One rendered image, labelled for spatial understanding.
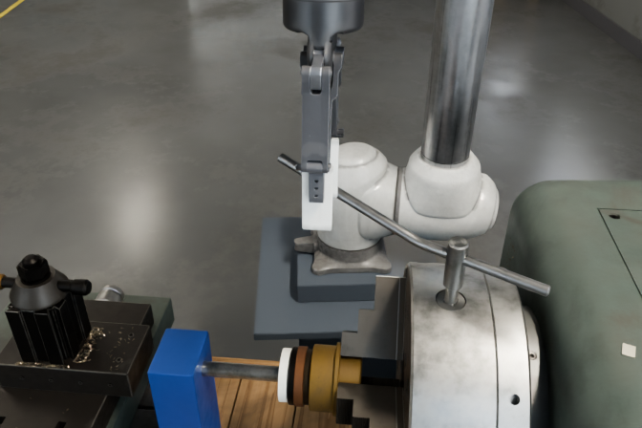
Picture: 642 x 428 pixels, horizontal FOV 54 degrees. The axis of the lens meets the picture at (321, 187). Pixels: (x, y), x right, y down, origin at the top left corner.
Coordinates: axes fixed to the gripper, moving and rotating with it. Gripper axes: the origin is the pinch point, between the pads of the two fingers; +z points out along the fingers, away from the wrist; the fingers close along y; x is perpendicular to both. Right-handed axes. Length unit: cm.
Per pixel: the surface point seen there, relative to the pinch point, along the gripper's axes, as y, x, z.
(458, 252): 1.2, 14.7, 6.2
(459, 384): 7.4, 15.5, 18.4
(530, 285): 4.1, 21.8, 7.8
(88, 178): -231, -146, 112
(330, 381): -0.6, 1.4, 26.8
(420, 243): -1.5, 11.0, 6.9
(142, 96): -337, -153, 100
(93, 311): -25, -41, 38
